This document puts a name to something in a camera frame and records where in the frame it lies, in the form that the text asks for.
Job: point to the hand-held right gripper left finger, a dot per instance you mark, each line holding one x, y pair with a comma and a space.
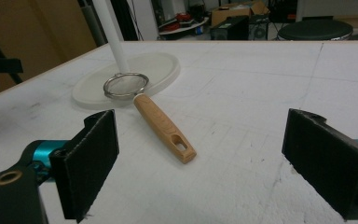
87, 168

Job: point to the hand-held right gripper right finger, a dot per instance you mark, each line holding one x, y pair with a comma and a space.
326, 165

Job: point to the white round stand base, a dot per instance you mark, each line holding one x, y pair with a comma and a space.
158, 68

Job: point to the black tripod stand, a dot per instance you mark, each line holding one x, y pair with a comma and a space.
0, 67

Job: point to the black round stool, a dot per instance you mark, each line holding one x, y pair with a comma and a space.
315, 30

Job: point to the brown cardboard panel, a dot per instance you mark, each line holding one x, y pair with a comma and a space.
43, 34

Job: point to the black computer case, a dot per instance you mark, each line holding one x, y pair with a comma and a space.
230, 29

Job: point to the white round table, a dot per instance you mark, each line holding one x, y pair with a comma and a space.
186, 29

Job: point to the red tool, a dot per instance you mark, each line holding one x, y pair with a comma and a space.
183, 17

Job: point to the open cardboard box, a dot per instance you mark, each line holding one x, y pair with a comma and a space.
230, 12

